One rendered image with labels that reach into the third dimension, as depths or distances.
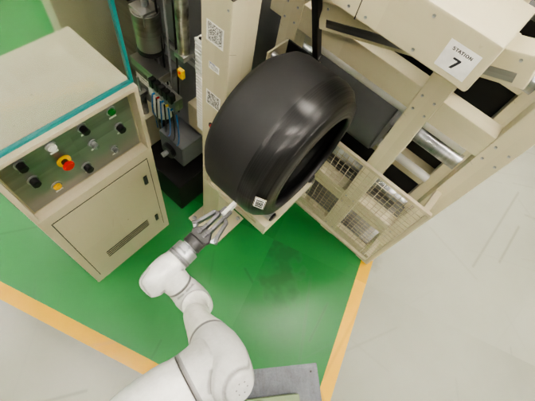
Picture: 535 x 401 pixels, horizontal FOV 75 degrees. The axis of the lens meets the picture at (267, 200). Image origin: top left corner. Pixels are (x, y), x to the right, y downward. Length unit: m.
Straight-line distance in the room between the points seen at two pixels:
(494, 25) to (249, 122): 0.67
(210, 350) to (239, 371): 0.08
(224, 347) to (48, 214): 1.03
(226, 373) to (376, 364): 1.82
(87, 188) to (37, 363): 1.15
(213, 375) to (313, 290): 1.72
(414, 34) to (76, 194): 1.33
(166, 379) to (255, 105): 0.76
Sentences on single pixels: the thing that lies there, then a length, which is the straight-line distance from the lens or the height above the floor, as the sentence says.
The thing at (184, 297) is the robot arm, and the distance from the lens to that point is 1.29.
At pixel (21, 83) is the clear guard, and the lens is 1.20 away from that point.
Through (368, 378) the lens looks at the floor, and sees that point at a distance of 2.46.
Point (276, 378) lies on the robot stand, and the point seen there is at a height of 0.65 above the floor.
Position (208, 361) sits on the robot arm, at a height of 1.49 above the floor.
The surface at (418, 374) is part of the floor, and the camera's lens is 2.61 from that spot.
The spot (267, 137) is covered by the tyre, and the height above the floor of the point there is 1.42.
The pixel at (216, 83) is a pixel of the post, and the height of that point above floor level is 1.32.
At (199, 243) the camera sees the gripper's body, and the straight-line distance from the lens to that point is 1.28.
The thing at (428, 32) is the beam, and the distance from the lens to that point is 1.09.
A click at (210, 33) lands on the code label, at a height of 1.50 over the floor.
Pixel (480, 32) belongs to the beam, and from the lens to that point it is 1.06.
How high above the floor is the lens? 2.25
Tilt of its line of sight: 61 degrees down
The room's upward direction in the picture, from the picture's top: 19 degrees clockwise
